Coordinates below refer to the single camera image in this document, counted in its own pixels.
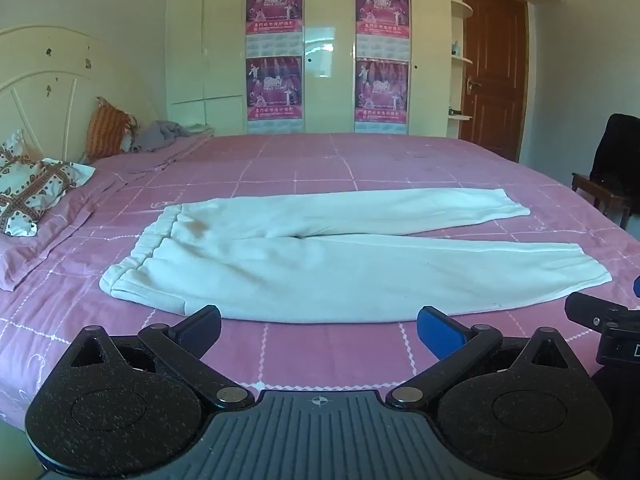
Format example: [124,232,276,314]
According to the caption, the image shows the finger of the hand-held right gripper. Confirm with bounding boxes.
[565,292,640,332]

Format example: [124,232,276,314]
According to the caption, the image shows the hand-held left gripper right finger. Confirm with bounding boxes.
[385,305,576,411]

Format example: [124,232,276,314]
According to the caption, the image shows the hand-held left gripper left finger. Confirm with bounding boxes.
[68,305,256,411]

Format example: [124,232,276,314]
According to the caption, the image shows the white pants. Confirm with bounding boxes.
[99,187,613,324]

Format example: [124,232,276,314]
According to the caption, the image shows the wooden chair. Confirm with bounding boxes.
[571,172,635,229]

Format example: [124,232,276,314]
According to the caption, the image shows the black garment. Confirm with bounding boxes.
[590,113,640,197]

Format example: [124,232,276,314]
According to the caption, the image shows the pink checked bed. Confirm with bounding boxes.
[0,132,640,426]

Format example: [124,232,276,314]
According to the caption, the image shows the grey crumpled cloth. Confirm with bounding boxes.
[122,120,193,154]

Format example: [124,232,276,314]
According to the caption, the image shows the brown white patterned pillow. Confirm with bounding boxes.
[0,129,96,237]

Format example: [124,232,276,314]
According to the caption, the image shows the orange striped cushion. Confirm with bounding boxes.
[84,96,138,163]

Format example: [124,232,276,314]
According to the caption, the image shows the brown wooden door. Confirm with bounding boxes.
[459,0,530,162]

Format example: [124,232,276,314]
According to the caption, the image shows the cream corner shelves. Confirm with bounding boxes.
[448,0,474,123]

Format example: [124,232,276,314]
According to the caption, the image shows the cream wardrobe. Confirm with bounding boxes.
[166,0,566,137]

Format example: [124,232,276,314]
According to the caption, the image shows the cream bed headboard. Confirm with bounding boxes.
[0,25,162,166]

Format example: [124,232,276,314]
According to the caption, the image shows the purple wall poster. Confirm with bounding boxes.
[355,0,411,59]
[245,57,304,122]
[354,59,410,124]
[245,0,305,58]

